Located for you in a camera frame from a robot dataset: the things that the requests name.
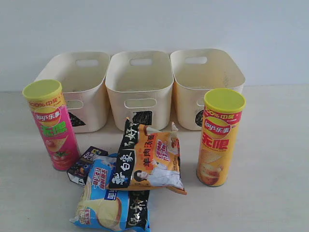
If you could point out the blue instant noodle bag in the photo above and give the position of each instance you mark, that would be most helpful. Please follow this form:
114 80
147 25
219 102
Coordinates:
107 209

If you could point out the right cream bin circle mark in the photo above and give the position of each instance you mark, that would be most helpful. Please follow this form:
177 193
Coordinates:
196 71

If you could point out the pink Lay's chips can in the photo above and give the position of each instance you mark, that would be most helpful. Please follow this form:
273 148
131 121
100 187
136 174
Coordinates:
49 110

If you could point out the purple juice carton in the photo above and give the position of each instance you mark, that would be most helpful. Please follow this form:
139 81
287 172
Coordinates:
78 172

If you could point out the middle cream bin square mark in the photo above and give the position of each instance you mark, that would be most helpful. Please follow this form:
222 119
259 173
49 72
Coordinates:
139 86

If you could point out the orange instant noodle bag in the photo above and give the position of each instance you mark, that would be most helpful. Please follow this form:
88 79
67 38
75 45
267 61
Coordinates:
147 159

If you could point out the yellow Lay's chips can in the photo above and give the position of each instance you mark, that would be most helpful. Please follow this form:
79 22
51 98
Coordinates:
221 116

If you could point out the left cream bin triangle mark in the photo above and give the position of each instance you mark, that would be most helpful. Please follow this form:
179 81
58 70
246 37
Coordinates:
82 75

